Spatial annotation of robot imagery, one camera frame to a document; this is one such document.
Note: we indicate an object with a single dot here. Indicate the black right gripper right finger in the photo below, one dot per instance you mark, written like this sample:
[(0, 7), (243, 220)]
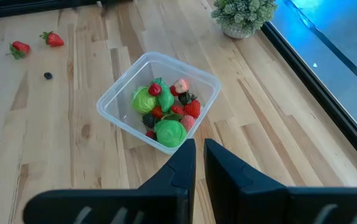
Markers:
[(274, 207)]

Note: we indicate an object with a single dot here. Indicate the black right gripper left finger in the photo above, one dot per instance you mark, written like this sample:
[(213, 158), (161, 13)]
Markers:
[(119, 207)]

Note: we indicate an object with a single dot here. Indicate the dark red toy cherry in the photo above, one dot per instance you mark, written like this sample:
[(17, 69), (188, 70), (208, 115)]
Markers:
[(151, 135)]

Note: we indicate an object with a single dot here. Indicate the green toy pear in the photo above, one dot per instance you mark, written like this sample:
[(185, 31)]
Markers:
[(169, 133)]

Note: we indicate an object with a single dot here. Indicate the black toy blackberry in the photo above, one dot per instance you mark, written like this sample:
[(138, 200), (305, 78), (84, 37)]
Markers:
[(149, 120)]

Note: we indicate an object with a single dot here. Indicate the light green toy cabbage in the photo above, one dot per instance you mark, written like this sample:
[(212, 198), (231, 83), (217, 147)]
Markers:
[(142, 101)]

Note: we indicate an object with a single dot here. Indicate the small red toy strawberry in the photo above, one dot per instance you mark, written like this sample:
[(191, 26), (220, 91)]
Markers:
[(177, 109)]

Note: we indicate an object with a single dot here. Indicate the green elongated toy vegetable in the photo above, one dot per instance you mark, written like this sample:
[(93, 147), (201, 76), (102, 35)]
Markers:
[(165, 98)]

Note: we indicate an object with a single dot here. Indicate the red toy strawberry with leaf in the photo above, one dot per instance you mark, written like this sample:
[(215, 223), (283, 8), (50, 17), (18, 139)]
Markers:
[(193, 109)]

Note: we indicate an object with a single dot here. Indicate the red round toy cherry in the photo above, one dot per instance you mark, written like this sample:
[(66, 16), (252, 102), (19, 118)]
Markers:
[(173, 91)]

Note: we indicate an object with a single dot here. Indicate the dark toy blueberry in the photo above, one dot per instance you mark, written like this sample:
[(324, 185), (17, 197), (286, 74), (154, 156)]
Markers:
[(48, 75)]

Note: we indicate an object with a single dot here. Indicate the red tomato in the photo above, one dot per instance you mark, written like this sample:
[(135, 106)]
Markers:
[(54, 40)]

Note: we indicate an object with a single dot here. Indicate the clear plastic food container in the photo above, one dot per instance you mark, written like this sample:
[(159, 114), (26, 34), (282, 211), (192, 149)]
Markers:
[(119, 102)]

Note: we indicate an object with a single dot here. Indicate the potted green succulent plant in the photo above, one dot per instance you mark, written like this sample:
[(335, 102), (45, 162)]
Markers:
[(243, 15)]

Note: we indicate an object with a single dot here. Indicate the black table edge rail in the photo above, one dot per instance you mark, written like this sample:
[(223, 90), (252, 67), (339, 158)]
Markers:
[(321, 93)]

